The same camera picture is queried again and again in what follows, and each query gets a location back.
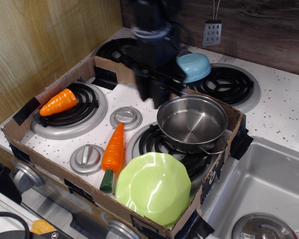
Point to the orange toy carrot green stem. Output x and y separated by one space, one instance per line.
113 158

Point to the silver oven knob right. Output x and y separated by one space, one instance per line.
118 230

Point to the front right black burner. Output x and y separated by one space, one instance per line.
149 139

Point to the silver oven knob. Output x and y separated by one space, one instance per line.
25 178
118 230

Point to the grey metal sink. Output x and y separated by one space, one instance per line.
264 180

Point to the silver stove knob upper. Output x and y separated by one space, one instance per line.
129 116

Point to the light green plastic plate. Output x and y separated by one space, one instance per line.
155 186

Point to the back right black burner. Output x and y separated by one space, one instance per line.
230 84

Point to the silver sink drain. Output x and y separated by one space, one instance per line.
262 226

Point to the hanging metal slotted spatula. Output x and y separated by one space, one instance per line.
213 28

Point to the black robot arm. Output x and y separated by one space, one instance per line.
157 30

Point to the silver stove knob lower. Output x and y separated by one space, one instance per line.
87 159

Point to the front left black burner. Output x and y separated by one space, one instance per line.
90 110

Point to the black burner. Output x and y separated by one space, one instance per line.
90 110
230 84
116 50
149 139

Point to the orange object bottom left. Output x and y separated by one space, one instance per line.
41 226

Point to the silver back stove knob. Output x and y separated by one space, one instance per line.
183 51

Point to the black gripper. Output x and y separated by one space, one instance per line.
157 73

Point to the orange toy carrot piece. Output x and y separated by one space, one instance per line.
59 103

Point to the silver stove knob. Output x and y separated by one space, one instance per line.
183 51
87 159
129 116

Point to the silver oven knob left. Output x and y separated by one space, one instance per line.
25 178

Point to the light blue plastic bowl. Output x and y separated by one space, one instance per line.
196 66

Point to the stainless steel pan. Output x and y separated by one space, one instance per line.
193 124

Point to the back left black burner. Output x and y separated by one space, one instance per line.
116 50

